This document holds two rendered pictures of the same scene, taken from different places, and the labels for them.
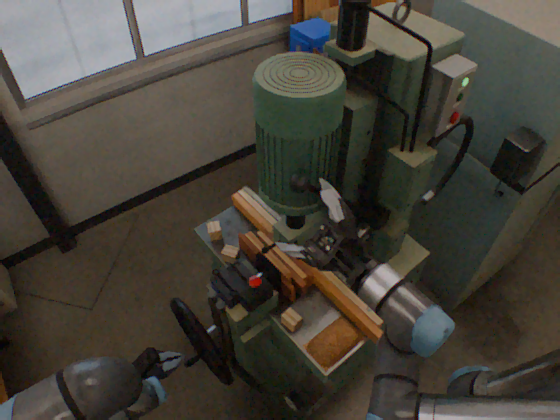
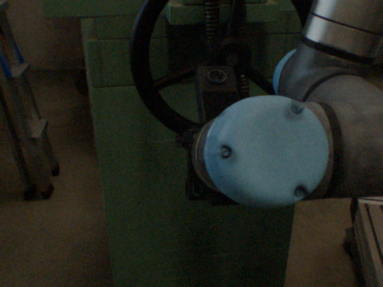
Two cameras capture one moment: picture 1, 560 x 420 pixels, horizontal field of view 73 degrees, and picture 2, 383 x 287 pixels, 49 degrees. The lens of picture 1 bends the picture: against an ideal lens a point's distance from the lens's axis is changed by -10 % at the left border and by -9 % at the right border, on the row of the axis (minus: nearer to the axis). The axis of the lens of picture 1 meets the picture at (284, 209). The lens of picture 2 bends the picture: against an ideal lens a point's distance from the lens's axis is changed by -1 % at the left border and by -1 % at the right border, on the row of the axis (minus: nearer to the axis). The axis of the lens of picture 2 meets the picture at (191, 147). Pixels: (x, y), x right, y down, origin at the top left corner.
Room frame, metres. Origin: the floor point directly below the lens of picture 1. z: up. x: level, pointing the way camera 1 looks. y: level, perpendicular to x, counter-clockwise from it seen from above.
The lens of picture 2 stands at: (0.20, 0.79, 0.98)
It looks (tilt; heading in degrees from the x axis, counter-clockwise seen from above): 27 degrees down; 301
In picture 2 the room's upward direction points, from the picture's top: straight up
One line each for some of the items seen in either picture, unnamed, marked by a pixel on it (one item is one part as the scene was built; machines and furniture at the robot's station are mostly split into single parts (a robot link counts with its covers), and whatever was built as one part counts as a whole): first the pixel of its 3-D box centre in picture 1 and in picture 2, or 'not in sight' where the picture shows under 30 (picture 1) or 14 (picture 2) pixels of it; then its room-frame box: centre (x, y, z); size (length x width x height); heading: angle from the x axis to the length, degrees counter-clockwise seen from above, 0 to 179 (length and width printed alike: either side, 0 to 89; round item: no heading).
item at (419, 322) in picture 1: (415, 319); not in sight; (0.29, -0.21, 1.31); 0.11 x 0.08 x 0.09; 40
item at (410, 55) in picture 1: (375, 149); not in sight; (0.88, -0.25, 1.16); 0.22 x 0.22 x 0.72; 40
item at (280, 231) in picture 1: (301, 229); not in sight; (0.70, -0.04, 1.03); 0.14 x 0.07 x 0.09; 130
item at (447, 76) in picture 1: (446, 96); not in sight; (0.79, -0.36, 1.40); 0.10 x 0.06 x 0.16; 130
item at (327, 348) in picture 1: (334, 339); not in sight; (0.43, -0.13, 0.92); 0.14 x 0.09 x 0.04; 130
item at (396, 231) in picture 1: (384, 235); not in sight; (0.69, -0.27, 1.02); 0.09 x 0.07 x 0.12; 40
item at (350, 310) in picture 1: (303, 265); not in sight; (0.66, -0.05, 0.92); 0.67 x 0.02 x 0.04; 40
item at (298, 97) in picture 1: (297, 137); not in sight; (0.69, -0.03, 1.35); 0.18 x 0.18 x 0.31
